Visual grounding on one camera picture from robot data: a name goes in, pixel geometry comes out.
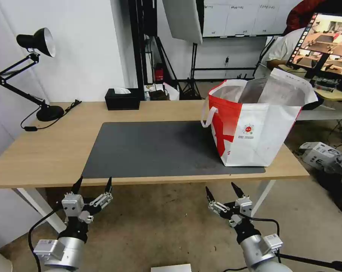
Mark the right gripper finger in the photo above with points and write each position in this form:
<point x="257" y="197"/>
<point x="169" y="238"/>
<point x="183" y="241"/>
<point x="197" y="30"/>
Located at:
<point x="237" y="190"/>
<point x="217" y="208"/>

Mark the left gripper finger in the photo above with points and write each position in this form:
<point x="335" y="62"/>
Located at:
<point x="77" y="185"/>
<point x="103" y="199"/>

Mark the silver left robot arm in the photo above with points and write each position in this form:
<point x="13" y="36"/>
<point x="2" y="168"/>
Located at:
<point x="62" y="253"/>

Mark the white and red takeout bag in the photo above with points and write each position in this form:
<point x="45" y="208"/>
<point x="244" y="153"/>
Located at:
<point x="256" y="133"/>

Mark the black plastic bag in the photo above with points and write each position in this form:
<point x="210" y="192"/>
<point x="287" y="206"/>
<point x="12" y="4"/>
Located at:
<point x="338" y="181"/>

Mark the white plastic bag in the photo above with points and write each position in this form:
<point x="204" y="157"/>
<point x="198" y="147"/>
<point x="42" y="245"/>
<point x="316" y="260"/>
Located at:
<point x="171" y="91"/>

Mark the white desk leg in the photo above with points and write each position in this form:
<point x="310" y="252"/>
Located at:
<point x="40" y="208"/>
<point x="264" y="197"/>

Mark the dark grey desk mat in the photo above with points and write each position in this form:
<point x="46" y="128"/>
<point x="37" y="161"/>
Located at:
<point x="148" y="150"/>

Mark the white robot front shell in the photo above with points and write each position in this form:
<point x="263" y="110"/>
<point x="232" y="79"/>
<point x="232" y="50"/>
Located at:
<point x="171" y="268"/>

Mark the black desk lamp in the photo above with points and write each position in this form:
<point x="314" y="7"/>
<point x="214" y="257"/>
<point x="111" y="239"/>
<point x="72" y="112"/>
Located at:
<point x="47" y="112"/>

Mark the black stand leg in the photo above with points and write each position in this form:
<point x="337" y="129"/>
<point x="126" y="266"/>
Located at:
<point x="315" y="260"/>

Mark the white printed cardboard box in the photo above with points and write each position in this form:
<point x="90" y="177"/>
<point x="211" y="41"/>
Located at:
<point x="318" y="154"/>

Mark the black tissue box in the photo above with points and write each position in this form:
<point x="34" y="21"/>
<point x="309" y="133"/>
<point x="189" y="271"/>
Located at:
<point x="121" y="102"/>

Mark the black light stand tripod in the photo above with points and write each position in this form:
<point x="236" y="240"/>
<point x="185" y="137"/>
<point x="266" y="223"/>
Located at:
<point x="191" y="82"/>

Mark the pale yellow side table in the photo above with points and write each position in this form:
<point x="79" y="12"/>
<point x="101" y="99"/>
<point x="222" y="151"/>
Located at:
<point x="333" y="95"/>

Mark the red and black device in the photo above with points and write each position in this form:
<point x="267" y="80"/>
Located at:
<point x="159" y="73"/>

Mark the person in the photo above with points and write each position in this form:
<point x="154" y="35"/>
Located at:
<point x="284" y="48"/>
<point x="297" y="15"/>

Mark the computer monitor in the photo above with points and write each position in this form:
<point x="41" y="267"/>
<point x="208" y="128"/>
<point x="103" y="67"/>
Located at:
<point x="324" y="42"/>

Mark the whiteboard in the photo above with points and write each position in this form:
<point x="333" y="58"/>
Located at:
<point x="244" y="17"/>

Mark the white softbox panel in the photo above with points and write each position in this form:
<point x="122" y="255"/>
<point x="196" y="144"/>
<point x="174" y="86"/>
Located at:
<point x="185" y="19"/>

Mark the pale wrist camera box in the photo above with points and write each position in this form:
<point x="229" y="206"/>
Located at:
<point x="245" y="206"/>
<point x="72" y="204"/>

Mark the black metal frame post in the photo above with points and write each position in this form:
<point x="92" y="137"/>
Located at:
<point x="140" y="42"/>

